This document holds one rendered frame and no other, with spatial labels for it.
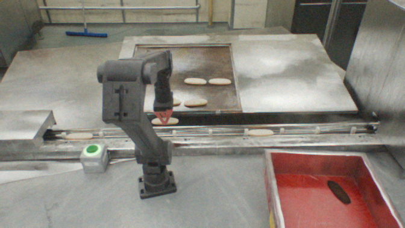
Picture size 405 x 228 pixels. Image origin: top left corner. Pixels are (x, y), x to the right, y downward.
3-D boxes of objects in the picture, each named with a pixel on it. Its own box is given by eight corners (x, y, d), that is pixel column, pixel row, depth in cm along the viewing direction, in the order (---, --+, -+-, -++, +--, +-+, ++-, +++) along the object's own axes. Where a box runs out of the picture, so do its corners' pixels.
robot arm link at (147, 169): (143, 177, 95) (160, 177, 95) (140, 152, 89) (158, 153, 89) (149, 157, 103) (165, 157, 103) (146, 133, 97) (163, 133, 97)
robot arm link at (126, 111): (87, 117, 56) (141, 119, 56) (98, 54, 61) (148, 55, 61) (140, 166, 98) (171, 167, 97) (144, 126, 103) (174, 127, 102)
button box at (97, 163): (84, 181, 107) (76, 158, 101) (90, 164, 114) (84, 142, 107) (108, 180, 108) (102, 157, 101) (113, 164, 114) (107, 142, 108)
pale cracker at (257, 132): (248, 136, 117) (248, 134, 117) (246, 130, 120) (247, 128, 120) (274, 136, 118) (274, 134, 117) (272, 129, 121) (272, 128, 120)
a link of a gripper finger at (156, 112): (175, 116, 116) (173, 95, 111) (173, 128, 110) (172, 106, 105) (156, 117, 116) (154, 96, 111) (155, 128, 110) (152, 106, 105)
